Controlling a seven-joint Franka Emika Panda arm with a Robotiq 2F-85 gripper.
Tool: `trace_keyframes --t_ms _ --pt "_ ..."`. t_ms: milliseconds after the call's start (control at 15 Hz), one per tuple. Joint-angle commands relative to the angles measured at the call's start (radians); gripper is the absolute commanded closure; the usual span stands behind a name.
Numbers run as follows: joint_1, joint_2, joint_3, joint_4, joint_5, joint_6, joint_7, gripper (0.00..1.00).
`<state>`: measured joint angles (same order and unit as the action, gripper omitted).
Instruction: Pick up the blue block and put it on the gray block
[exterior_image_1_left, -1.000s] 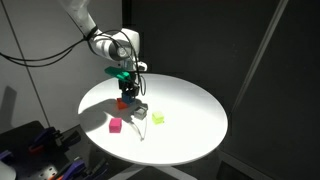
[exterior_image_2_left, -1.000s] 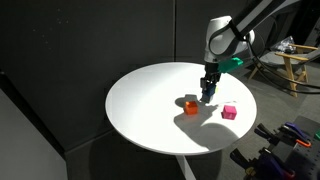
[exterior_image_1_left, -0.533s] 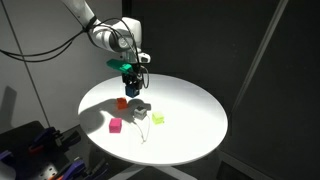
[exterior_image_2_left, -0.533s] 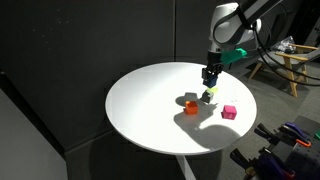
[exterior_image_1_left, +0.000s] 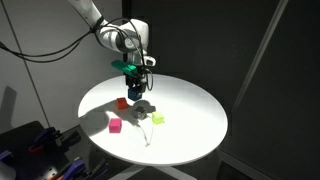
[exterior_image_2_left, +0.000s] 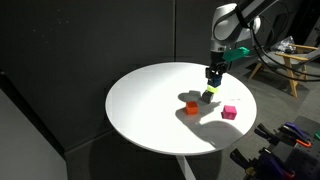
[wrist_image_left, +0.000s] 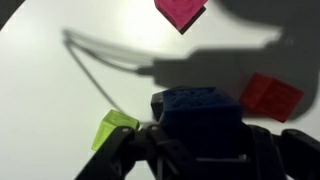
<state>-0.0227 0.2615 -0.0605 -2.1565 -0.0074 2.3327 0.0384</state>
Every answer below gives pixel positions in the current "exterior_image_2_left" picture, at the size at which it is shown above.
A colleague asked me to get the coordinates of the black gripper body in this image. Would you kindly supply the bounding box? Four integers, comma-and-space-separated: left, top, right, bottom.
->
208, 49, 230, 73

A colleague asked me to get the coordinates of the magenta block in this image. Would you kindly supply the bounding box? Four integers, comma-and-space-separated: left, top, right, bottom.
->
221, 104, 238, 121

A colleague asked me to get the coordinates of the wooden chair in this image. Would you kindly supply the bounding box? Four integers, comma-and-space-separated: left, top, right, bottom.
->
247, 43, 320, 99

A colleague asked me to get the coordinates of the purple spring clamp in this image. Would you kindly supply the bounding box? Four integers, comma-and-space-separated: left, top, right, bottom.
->
254, 147, 297, 180

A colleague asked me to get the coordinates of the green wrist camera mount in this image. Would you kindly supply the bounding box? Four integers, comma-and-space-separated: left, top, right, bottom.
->
222, 46, 251, 63

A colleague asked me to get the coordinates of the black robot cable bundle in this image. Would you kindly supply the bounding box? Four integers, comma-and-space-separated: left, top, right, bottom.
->
249, 9, 320, 83

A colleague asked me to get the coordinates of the crumpled clear plastic bag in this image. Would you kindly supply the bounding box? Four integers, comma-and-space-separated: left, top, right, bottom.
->
276, 35, 297, 54

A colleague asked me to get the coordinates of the gray block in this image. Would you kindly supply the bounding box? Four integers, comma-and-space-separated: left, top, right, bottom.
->
200, 90, 215, 105

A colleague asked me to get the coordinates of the blue block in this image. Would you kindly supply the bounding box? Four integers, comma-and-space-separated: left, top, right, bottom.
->
206, 75, 223, 89

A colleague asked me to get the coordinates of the perforated mounting board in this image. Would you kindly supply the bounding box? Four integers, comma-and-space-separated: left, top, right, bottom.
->
271, 114, 320, 180

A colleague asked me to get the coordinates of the purple clamp with orange tip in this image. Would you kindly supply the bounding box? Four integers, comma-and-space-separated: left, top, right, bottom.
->
279, 121, 313, 149

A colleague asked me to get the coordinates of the black spring clamp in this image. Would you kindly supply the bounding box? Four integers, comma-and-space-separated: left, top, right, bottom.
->
254, 122, 280, 143
229, 147, 256, 172

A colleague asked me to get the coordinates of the white table pedestal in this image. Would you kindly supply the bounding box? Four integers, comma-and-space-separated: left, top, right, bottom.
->
175, 154, 198, 180

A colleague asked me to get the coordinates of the orange block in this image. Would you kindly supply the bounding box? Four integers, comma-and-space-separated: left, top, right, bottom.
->
184, 100, 200, 116

